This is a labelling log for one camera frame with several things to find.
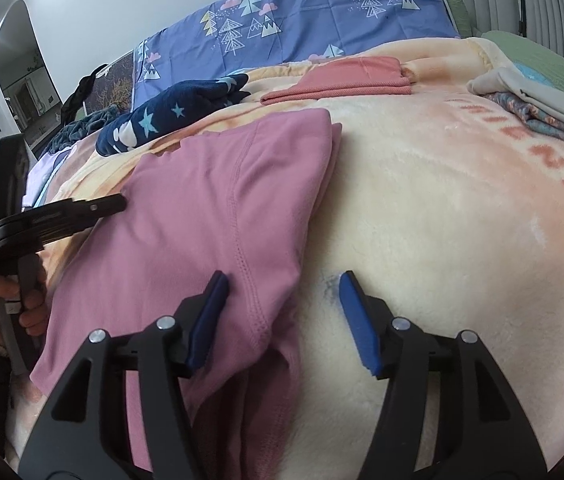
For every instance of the navy star print garment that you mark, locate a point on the navy star print garment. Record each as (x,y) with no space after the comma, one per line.
(172,110)

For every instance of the black bag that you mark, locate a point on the black bag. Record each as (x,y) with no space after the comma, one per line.
(79,92)

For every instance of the grey and patterned folded clothes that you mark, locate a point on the grey and patterned folded clothes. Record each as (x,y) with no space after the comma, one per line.
(512,87)

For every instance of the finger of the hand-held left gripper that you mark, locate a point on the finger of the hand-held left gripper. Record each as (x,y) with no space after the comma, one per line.
(82,210)

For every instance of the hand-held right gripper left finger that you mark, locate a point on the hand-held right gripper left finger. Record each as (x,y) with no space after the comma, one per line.
(209,320)

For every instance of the blue tree print bedsheet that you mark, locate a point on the blue tree print bedsheet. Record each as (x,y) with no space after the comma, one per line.
(287,40)

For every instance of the cream plush blanket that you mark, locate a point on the cream plush blanket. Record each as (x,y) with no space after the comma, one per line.
(437,210)

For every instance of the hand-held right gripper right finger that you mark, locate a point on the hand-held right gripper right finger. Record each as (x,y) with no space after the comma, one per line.
(357,320)

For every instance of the large green pillow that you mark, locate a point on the large green pillow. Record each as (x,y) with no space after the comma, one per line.
(552,57)

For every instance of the light blue blanket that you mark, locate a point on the light blue blanket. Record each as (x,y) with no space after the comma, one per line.
(532,74)

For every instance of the dark patterned board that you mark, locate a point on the dark patterned board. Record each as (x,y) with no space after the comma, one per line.
(117,80)

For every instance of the dark teal cloth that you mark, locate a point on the dark teal cloth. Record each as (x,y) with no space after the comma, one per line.
(82,127)

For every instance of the salmon folded garment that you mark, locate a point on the salmon folded garment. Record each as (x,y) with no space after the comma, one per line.
(342,82)

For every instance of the small green pillow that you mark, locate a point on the small green pillow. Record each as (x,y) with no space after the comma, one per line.
(462,12)

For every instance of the lavender cloth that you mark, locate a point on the lavender cloth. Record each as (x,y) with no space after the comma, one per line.
(44,175)

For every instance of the pink garment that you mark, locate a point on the pink garment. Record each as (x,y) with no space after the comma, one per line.
(202,200)

